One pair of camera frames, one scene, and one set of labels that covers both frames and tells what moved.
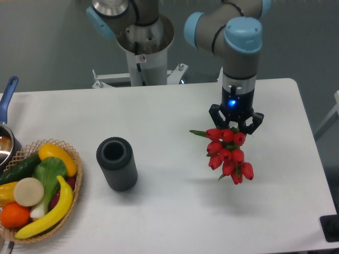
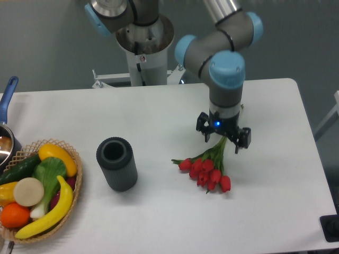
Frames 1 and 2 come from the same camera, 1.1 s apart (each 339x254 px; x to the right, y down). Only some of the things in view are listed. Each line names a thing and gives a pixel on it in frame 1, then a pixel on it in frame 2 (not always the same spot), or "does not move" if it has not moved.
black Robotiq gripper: x=235 y=107 to x=229 y=126
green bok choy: x=47 y=170 does not move
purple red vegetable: x=71 y=181 does not move
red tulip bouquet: x=224 y=153 to x=207 y=167
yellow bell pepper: x=7 y=193 does not move
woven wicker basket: x=30 y=151 does not move
